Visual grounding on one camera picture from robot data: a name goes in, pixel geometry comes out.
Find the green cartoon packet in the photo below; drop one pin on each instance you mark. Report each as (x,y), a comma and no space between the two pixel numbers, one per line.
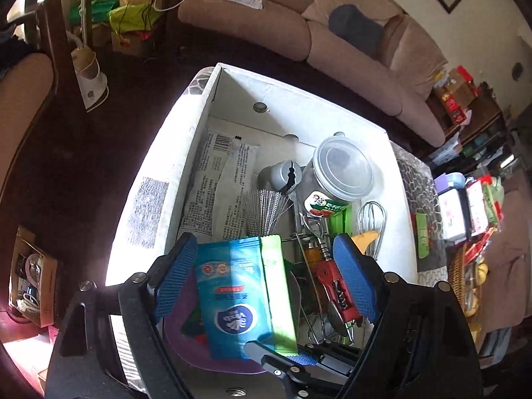
(423,237)

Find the bunch of bananas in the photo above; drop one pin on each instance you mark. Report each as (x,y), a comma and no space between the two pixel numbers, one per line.
(478,282)

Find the dark blue lumbar pillow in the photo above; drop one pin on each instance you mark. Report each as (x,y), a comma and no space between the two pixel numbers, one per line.
(353,29)

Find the red and white snack bag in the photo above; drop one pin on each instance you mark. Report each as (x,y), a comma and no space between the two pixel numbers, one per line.
(478,203)

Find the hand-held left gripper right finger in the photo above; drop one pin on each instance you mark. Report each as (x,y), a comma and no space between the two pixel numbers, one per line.
(357,278)

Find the white plastic case black trim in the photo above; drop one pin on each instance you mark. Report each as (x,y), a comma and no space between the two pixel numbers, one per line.
(451,212)

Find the white storage box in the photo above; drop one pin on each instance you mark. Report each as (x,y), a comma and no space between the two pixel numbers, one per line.
(291,104)

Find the white barcode packet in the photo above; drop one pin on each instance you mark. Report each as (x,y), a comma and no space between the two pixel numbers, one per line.
(216,183)

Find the wooden chair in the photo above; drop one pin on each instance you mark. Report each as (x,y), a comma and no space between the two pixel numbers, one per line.
(54,29)

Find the wicker basket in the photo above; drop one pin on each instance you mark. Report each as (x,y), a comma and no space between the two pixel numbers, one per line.
(457,274)

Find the clear jar green label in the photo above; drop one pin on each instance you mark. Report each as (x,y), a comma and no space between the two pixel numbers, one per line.
(341,170)

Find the red corkscrew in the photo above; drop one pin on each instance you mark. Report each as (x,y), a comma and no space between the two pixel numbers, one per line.
(332,278)

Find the brown sofa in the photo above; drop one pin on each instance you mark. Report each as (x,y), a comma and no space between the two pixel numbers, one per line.
(257,20)

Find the grey round utensil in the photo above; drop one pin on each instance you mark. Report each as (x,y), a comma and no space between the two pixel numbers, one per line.
(274,176)

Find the blue packet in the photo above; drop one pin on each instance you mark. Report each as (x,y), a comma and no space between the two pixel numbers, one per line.
(232,282)

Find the brown armchair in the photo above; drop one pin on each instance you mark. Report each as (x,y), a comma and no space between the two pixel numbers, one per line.
(507,257)

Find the metal bottle opener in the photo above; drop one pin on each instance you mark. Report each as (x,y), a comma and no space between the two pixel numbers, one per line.
(314,227)

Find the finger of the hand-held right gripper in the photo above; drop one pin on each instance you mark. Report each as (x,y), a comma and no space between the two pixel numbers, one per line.
(259,353)
(336,359)

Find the metal whisk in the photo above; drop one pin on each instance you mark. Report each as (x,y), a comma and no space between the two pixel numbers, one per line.
(361,220)

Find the white floor stand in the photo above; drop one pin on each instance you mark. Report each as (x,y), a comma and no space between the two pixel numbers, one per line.
(89,83)

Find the grey white patterned blanket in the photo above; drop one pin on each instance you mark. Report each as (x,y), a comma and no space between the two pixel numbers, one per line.
(419,183)

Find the green and red snack bag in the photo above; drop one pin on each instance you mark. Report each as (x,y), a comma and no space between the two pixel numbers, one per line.
(495,199)

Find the light green packet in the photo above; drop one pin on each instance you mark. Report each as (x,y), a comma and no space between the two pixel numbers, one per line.
(278,282)

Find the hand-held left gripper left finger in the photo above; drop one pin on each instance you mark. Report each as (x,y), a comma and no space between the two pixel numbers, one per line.
(174,276)

